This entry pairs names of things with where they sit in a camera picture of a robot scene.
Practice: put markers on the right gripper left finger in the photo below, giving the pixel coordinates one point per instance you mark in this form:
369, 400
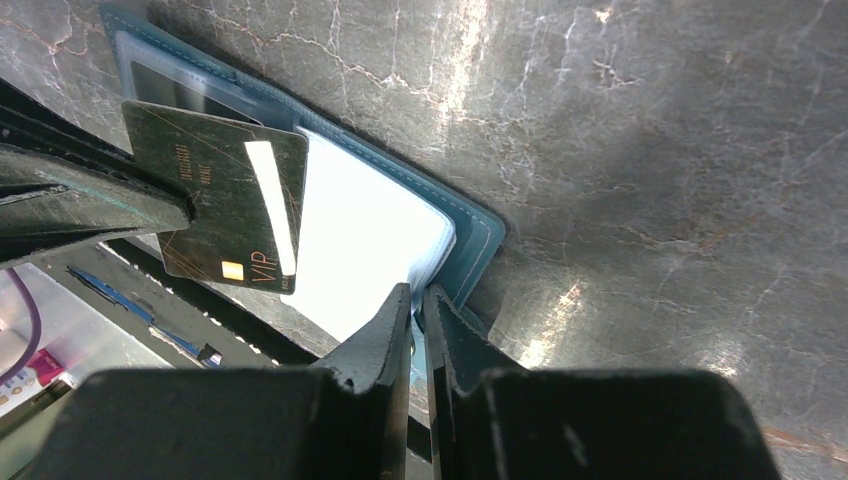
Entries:
343, 417

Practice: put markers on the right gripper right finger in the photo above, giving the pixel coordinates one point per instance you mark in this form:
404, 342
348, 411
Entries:
491, 418

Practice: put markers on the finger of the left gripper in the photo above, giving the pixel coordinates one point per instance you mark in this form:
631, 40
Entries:
63, 187

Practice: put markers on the blue card holder wallet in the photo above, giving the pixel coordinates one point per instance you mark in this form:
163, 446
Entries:
370, 220

